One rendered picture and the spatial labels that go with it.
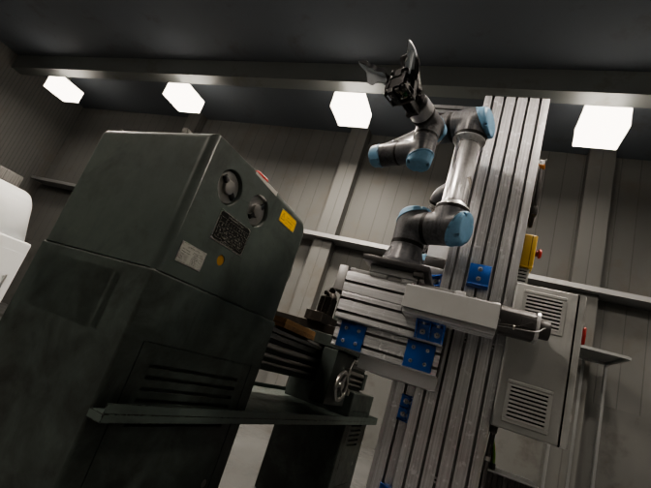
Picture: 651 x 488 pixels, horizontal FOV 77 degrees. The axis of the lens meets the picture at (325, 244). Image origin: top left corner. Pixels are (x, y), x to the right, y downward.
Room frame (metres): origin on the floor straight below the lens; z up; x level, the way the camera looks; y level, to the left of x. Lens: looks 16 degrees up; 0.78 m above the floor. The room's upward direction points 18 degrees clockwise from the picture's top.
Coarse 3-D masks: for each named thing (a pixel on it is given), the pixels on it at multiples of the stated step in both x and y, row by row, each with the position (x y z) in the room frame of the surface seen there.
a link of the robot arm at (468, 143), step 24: (456, 120) 1.27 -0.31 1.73; (480, 120) 1.21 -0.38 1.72; (456, 144) 1.27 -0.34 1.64; (480, 144) 1.25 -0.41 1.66; (456, 168) 1.25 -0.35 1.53; (456, 192) 1.24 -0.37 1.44; (432, 216) 1.27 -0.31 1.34; (456, 216) 1.21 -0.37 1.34; (432, 240) 1.29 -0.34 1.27; (456, 240) 1.23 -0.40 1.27
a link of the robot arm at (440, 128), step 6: (432, 114) 1.03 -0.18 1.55; (438, 114) 1.05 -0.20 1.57; (426, 120) 1.04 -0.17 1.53; (432, 120) 1.05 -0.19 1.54; (438, 120) 1.06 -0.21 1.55; (420, 126) 1.07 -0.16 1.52; (426, 126) 1.06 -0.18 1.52; (432, 126) 1.06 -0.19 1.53; (438, 126) 1.06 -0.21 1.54; (444, 126) 1.08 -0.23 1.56; (438, 132) 1.07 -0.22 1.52; (444, 132) 1.09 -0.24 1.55; (438, 138) 1.09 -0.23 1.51
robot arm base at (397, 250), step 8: (392, 240) 1.36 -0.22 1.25; (400, 240) 1.33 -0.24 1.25; (408, 240) 1.32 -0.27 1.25; (392, 248) 1.34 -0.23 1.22; (400, 248) 1.32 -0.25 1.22; (408, 248) 1.32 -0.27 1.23; (416, 248) 1.32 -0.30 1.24; (384, 256) 1.36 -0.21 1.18; (392, 256) 1.32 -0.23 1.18; (400, 256) 1.31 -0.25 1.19; (408, 256) 1.31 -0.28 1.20; (416, 256) 1.32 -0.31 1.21
